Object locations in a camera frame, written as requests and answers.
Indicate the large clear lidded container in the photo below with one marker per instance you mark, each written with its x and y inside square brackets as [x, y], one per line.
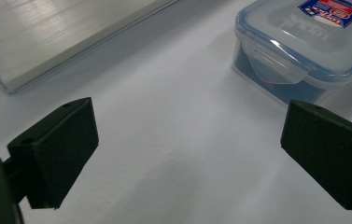
[313, 53]

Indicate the white table mat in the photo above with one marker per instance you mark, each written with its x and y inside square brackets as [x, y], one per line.
[176, 149]

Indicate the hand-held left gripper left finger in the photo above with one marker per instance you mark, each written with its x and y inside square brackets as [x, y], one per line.
[55, 155]

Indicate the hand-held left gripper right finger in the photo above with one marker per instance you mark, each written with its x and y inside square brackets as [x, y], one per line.
[329, 155]

